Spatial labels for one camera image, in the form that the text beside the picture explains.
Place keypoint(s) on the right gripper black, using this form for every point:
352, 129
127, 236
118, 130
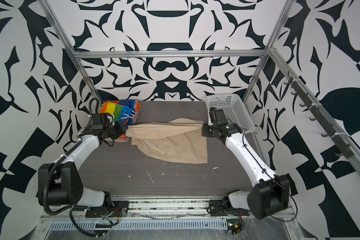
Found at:
205, 132

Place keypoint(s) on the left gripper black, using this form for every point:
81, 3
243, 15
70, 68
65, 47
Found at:
121, 128

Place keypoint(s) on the rainbow coloured shorts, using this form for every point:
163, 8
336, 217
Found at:
125, 111

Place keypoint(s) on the beige shorts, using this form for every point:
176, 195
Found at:
178, 141

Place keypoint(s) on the pink shorts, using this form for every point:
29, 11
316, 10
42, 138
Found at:
121, 139

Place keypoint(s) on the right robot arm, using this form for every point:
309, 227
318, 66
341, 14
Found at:
270, 193

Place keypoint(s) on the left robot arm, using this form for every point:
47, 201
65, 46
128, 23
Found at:
60, 185

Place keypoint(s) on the white plastic basket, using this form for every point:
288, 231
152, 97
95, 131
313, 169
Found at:
234, 109

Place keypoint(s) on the small electronics board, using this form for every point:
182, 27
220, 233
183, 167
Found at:
234, 227

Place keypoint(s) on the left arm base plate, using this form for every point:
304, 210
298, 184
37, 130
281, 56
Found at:
115, 209

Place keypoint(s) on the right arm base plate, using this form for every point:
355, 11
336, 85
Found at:
222, 208

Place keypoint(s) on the white slotted cable duct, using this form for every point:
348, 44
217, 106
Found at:
175, 224

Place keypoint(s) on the black hook rail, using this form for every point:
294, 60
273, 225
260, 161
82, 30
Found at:
321, 115

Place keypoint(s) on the aluminium frame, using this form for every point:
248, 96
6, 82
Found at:
188, 50

